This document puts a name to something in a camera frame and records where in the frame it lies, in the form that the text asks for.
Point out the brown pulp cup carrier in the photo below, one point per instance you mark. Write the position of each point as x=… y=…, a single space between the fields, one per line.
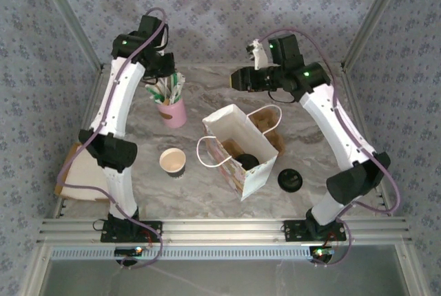
x=272 y=137
x=229 y=148

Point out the black plastic cup lid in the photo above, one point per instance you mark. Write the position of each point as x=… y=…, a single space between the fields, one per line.
x=290 y=179
x=247 y=161

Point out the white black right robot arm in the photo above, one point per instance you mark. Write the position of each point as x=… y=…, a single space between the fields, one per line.
x=330 y=127

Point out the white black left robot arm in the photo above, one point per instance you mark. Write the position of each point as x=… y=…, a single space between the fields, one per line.
x=117 y=103

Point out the paper-wrapped straw green print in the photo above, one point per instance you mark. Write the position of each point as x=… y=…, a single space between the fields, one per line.
x=153 y=92
x=179 y=86

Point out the pink cup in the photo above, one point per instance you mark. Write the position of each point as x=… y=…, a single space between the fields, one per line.
x=174 y=115

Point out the white paper cup black print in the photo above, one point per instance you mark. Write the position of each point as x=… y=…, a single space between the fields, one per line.
x=172 y=161

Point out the brown cardboard tray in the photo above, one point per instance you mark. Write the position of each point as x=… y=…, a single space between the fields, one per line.
x=75 y=148

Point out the small controller board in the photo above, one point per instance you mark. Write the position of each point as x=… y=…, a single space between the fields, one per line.
x=129 y=251
x=322 y=252

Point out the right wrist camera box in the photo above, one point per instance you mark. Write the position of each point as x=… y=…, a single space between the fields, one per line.
x=258 y=55

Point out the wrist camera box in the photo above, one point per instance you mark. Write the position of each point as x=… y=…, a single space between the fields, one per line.
x=258 y=55
x=166 y=36

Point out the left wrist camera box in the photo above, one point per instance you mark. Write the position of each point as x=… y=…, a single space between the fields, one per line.
x=166 y=36

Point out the aluminium frame post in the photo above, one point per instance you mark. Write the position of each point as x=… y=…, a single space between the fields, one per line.
x=372 y=17
x=76 y=24

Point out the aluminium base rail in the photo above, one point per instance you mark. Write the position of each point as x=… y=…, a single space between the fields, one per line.
x=224 y=229

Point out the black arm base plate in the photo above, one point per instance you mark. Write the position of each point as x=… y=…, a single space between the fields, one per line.
x=151 y=232
x=293 y=230

